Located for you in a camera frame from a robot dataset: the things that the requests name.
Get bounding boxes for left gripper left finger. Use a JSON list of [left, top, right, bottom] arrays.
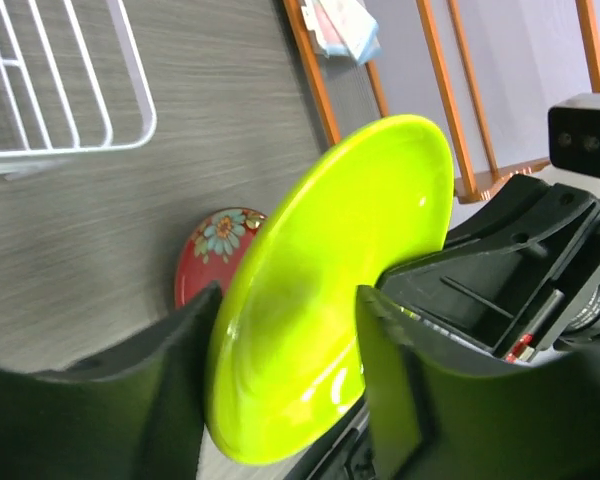
[[0, 283, 222, 479]]

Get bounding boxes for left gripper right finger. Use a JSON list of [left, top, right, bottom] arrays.
[[355, 286, 600, 479]]

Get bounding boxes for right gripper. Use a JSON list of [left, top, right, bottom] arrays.
[[377, 175, 600, 361]]

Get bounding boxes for lime green plate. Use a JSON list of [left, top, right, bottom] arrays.
[[204, 114, 454, 466]]

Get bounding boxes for red floral plate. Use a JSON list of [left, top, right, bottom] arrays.
[[174, 207, 267, 309]]

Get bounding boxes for orange wooden shelf rack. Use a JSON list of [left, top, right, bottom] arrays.
[[282, 1, 600, 203]]

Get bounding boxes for plastic packets on shelf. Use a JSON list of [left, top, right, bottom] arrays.
[[300, 0, 380, 65]]

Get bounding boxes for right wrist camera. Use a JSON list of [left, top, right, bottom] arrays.
[[547, 93, 600, 198]]

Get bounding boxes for white wire dish rack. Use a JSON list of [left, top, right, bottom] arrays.
[[0, 1, 157, 178]]

